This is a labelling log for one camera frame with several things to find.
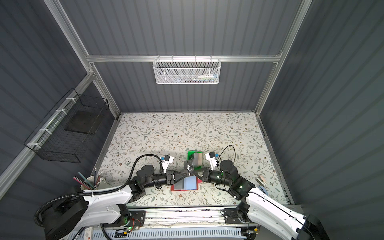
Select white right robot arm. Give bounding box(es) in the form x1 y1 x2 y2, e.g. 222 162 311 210
185 160 329 240

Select stack of cards in tray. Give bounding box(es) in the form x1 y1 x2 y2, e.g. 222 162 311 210
192 152 203 168

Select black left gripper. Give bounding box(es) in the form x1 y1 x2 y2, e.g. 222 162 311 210
143 170 187 191

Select white pen cup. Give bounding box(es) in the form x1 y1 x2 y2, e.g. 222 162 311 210
73 168 109 190

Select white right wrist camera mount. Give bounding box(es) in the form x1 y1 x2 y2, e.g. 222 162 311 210
206 152 220 171

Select grey VIP credit card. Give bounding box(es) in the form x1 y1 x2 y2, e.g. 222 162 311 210
173 180 184 191

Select black corrugated cable conduit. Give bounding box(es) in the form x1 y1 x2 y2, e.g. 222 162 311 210
33 153 164 227

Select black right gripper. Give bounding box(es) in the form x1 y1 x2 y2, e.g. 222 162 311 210
193 166 232 188

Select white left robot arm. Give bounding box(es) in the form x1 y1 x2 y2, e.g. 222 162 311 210
39 165 191 240

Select small objects at table edge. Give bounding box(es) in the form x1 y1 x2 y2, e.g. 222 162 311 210
256 175 269 196

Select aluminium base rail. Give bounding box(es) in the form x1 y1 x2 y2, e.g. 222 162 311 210
105 206 260 230

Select green card tray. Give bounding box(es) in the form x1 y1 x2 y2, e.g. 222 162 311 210
188 151 203 170

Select white slotted cable duct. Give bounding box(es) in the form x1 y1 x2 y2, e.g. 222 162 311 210
92 227 250 240

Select white wire mesh basket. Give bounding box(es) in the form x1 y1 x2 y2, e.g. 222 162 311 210
153 60 222 85

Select white tube in basket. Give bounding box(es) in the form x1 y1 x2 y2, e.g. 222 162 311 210
198 74 219 81

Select black wire basket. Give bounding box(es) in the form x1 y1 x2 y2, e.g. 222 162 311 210
24 90 110 164

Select red card holder wallet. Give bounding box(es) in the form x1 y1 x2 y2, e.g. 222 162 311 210
171 176 199 192

